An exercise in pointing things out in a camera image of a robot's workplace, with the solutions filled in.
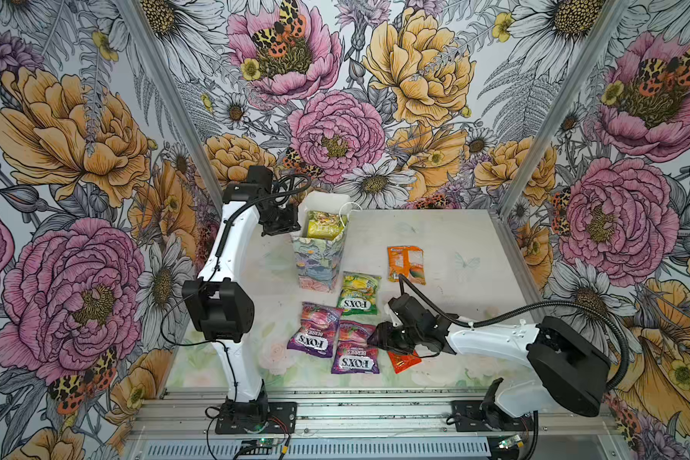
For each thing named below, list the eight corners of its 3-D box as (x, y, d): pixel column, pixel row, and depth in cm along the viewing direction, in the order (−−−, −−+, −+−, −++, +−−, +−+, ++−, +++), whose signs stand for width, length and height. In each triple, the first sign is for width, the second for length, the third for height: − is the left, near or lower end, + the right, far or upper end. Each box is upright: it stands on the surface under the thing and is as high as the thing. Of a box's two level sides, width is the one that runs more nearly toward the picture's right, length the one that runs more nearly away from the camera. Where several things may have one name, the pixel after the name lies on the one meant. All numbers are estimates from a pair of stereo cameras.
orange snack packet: (388, 284, 102) (389, 279, 100) (385, 250, 112) (386, 245, 109) (427, 284, 102) (428, 279, 100) (420, 250, 112) (422, 245, 109)
